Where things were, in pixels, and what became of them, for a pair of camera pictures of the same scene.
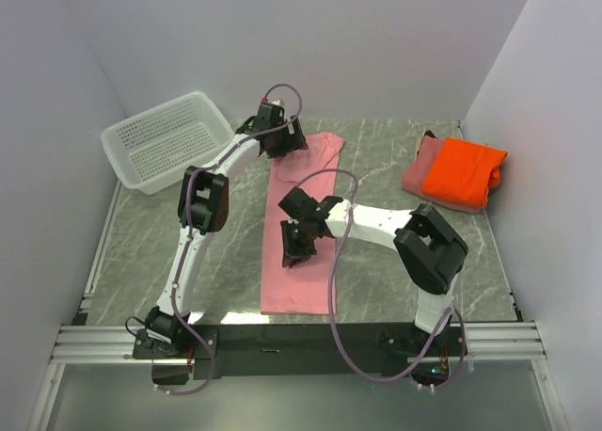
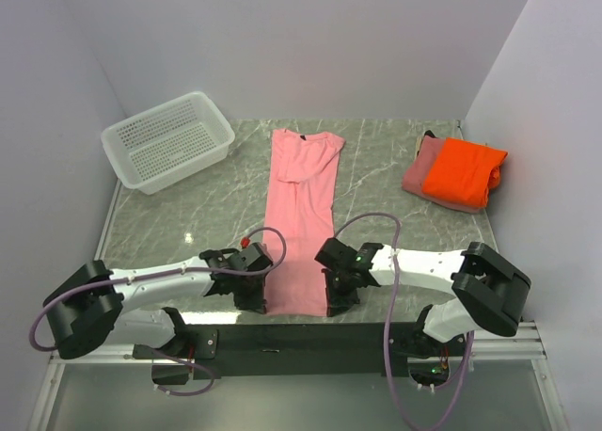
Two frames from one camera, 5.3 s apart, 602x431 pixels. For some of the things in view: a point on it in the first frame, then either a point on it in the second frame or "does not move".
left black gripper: x=293 y=142 -> x=256 y=303
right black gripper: x=292 y=253 -> x=338 y=303
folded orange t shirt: x=464 y=171 does not move
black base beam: x=188 y=352 does not move
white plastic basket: x=152 y=150 does not move
